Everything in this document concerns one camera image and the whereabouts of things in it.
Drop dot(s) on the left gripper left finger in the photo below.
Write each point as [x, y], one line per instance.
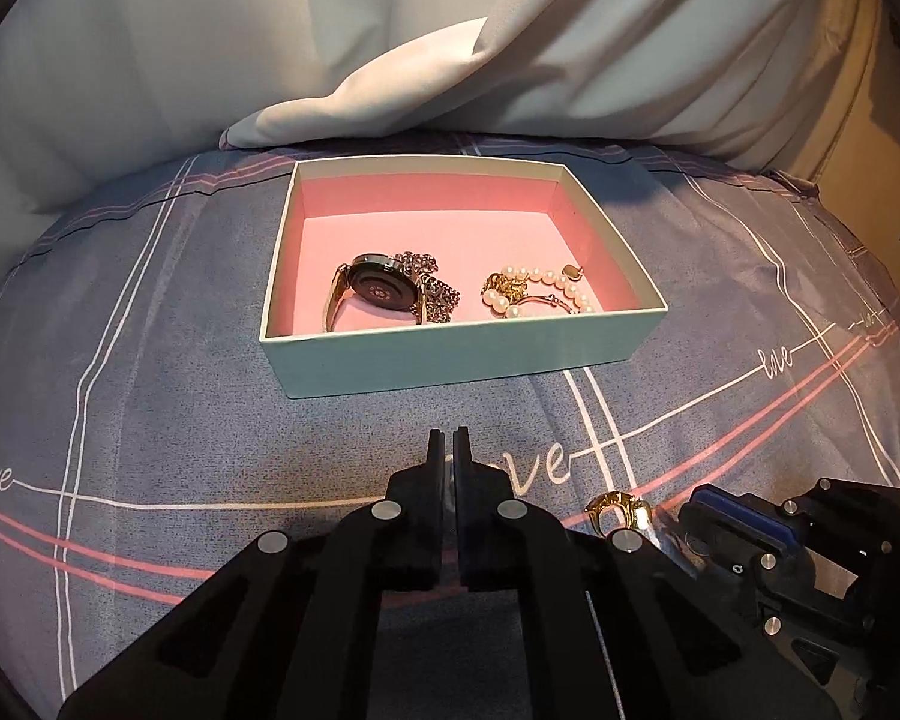
[287, 628]

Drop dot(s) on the blue-grey patterned bedsheet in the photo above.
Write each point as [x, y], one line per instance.
[144, 439]

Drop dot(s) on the gold flower brooch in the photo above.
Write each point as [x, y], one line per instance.
[500, 290]

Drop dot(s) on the white curtain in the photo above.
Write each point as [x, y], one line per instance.
[93, 89]

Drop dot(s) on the gold strap wristwatch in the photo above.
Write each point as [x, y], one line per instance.
[377, 280]

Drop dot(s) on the small gold square earring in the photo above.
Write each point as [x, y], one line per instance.
[573, 272]

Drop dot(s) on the teal box pink interior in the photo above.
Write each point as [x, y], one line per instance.
[474, 216]

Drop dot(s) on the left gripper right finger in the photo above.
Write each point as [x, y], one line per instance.
[613, 633]

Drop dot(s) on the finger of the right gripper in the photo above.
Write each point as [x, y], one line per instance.
[735, 528]

